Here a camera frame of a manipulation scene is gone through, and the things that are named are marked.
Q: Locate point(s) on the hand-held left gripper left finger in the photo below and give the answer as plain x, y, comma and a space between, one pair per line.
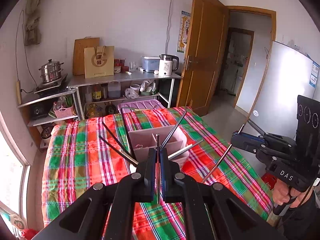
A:
152, 175

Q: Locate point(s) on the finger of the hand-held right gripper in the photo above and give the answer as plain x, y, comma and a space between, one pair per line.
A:
253, 138
245, 145

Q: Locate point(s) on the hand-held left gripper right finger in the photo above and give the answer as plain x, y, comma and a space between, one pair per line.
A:
163, 175

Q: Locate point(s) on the silver metal chopstick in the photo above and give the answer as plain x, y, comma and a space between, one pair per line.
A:
217, 163
182, 151
157, 142

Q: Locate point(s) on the pink plastic utensil basket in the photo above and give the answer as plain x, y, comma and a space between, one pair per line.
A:
140, 133

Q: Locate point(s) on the black chopstick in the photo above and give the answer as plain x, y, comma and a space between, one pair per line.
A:
112, 146
115, 136
175, 128

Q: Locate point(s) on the person's right forearm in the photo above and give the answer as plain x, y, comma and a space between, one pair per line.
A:
305, 220

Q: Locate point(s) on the person's right hand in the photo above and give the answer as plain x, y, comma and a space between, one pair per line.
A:
282, 195

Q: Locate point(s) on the red plastic crate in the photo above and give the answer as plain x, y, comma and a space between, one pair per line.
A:
270, 181

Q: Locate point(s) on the white refrigerator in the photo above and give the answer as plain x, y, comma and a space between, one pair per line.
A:
280, 80

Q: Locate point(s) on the purple plastic bin lid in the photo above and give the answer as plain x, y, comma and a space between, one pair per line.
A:
142, 103

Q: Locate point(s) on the plaid tablecloth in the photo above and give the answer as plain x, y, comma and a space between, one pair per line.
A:
75, 167

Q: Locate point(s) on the dark glass bottle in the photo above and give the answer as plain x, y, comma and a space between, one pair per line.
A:
110, 108

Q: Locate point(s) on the yellow oil bottle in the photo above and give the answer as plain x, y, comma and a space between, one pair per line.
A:
94, 110

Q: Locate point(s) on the white mug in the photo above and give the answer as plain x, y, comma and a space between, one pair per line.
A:
135, 89

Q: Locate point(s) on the crumpled plastic bags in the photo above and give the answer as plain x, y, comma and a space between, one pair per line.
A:
148, 87

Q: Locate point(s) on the blue white label sticker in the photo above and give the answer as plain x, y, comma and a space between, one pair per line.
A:
314, 73

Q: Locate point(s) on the translucent plastic jug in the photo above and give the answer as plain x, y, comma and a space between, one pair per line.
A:
114, 90

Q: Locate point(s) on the wooden door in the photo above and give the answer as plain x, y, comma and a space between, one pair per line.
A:
205, 55

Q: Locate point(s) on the dark sauce bottle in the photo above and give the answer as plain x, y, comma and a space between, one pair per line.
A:
96, 93

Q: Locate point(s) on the steel shelf table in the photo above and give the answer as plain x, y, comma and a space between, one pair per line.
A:
125, 77

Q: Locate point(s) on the clear plastic bottle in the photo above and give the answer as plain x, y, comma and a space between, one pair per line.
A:
88, 95

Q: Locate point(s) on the small pink basket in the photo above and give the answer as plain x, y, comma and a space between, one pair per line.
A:
63, 112

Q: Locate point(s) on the white electric kettle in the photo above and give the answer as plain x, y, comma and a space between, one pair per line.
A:
166, 66

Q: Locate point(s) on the clear drinking glass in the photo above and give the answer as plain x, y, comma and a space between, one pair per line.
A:
132, 67

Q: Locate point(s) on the grey plastic container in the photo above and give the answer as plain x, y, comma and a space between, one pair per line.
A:
150, 64

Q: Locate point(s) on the red lidded jar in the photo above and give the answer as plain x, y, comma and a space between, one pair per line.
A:
123, 65
117, 67

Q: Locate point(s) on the tan paper gift bag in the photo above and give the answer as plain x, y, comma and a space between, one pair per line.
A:
100, 62

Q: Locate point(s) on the black induction cooker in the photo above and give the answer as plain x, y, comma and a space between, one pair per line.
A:
50, 87

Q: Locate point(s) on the metal cooker stand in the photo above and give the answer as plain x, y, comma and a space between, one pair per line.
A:
37, 100

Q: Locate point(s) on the wooden cutting board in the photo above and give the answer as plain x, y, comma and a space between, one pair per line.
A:
78, 55

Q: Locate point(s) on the window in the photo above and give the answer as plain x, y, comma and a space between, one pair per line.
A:
10, 167

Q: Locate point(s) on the steel steamer pot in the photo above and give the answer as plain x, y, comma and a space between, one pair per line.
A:
51, 71

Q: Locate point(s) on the red white packet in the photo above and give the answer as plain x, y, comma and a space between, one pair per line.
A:
17, 230

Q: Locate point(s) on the wall poster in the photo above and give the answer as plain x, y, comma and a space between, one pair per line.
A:
183, 32

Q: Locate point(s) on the wooden door frame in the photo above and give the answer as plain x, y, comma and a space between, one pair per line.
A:
250, 8

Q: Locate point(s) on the wall power strip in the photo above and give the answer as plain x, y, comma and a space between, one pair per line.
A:
19, 92

